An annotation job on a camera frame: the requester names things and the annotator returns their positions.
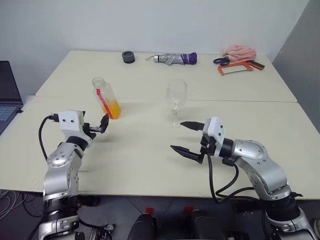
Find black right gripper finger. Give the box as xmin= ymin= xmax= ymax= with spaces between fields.
xmin=170 ymin=144 xmax=202 ymax=163
xmin=179 ymin=120 xmax=206 ymax=132

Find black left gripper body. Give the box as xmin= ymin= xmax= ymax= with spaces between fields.
xmin=81 ymin=121 xmax=104 ymax=141

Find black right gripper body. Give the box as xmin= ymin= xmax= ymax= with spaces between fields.
xmin=198 ymin=133 xmax=217 ymax=165

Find bottle with orange juice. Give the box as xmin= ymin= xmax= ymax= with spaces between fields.
xmin=91 ymin=76 xmax=122 ymax=120

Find clear wine glass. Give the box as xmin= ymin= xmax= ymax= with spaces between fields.
xmin=165 ymin=78 xmax=188 ymax=128

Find orange black hacksaw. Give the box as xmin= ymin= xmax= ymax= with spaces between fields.
xmin=217 ymin=59 xmax=266 ymax=77

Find black tape roll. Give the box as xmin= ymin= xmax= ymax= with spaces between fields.
xmin=121 ymin=50 xmax=135 ymax=64

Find folded silver purple umbrella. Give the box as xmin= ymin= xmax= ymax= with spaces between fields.
xmin=145 ymin=52 xmax=198 ymax=66

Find black rounded shape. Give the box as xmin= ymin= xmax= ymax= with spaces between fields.
xmin=189 ymin=209 xmax=229 ymax=240
xmin=127 ymin=213 xmax=157 ymax=240

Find pink fluffy towel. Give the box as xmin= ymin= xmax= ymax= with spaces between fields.
xmin=222 ymin=44 xmax=257 ymax=62

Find dark laptop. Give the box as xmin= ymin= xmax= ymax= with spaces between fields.
xmin=0 ymin=60 xmax=24 ymax=136

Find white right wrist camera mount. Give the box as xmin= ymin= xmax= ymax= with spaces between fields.
xmin=201 ymin=116 xmax=227 ymax=158

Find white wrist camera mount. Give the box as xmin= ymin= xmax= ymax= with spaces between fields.
xmin=201 ymin=116 xmax=227 ymax=158
xmin=57 ymin=109 xmax=86 ymax=139

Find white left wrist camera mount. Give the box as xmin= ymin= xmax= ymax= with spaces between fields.
xmin=57 ymin=109 xmax=86 ymax=139

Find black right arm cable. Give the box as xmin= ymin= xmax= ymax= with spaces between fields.
xmin=206 ymin=152 xmax=263 ymax=204

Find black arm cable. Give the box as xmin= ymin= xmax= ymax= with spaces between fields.
xmin=206 ymin=152 xmax=263 ymax=204
xmin=38 ymin=113 xmax=60 ymax=161

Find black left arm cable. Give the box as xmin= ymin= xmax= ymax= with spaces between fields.
xmin=38 ymin=113 xmax=60 ymax=161

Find white floor cables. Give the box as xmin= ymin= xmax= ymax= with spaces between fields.
xmin=0 ymin=190 xmax=29 ymax=219

